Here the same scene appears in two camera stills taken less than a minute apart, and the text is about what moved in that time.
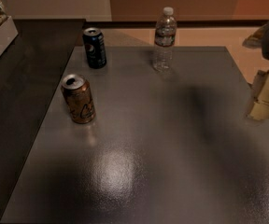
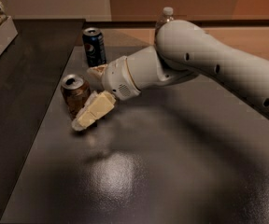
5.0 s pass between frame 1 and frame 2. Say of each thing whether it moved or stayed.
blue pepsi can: stayed
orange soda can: stayed
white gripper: moved
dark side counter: stayed
